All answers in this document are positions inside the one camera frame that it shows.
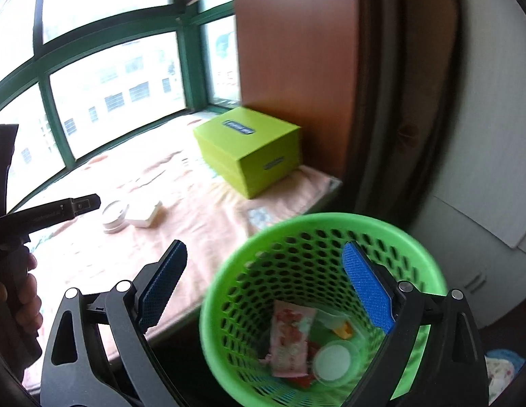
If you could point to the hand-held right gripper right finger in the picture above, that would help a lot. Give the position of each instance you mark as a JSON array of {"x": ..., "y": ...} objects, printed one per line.
[{"x": 369, "y": 288}]

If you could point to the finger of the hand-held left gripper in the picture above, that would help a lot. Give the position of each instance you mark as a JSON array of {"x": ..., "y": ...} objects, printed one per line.
[{"x": 68, "y": 210}]

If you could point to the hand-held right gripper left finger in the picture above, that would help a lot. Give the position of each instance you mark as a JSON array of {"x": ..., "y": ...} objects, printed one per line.
[{"x": 161, "y": 288}]

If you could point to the white plastic cup lid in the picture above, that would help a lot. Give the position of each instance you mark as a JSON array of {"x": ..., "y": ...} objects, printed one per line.
[{"x": 114, "y": 216}]

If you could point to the orange food piece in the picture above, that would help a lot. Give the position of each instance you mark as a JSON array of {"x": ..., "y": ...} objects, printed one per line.
[{"x": 342, "y": 330}]

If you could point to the small white cup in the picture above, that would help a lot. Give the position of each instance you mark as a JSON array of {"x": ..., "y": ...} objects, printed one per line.
[{"x": 333, "y": 360}]

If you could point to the pink snack packet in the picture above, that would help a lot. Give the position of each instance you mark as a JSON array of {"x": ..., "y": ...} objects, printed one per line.
[{"x": 288, "y": 339}]

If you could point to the green plastic mesh basket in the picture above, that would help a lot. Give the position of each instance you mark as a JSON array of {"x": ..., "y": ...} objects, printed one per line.
[{"x": 288, "y": 237}]

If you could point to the white red paper wrapper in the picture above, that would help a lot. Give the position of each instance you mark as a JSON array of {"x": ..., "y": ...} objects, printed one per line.
[{"x": 303, "y": 380}]

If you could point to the person's left hand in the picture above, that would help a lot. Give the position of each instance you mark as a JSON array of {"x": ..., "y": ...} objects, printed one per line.
[{"x": 29, "y": 305}]

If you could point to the white foam block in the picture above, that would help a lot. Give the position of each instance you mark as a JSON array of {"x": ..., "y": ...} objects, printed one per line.
[{"x": 144, "y": 216}]

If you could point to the pink printed blanket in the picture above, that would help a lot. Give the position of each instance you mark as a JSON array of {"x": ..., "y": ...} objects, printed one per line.
[{"x": 195, "y": 220}]

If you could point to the green cardboard box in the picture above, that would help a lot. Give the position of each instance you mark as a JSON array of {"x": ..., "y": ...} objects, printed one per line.
[{"x": 254, "y": 165}]

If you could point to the floral cloth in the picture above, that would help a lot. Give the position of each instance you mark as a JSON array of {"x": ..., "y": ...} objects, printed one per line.
[{"x": 504, "y": 373}]

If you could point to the white cabinet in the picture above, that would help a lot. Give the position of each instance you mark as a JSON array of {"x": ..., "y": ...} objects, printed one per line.
[{"x": 492, "y": 135}]

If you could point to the brown wooden wardrobe panel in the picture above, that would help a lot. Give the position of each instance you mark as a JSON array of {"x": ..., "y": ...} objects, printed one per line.
[{"x": 297, "y": 51}]

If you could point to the green window frame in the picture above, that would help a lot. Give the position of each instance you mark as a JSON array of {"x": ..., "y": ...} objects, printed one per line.
[{"x": 188, "y": 51}]

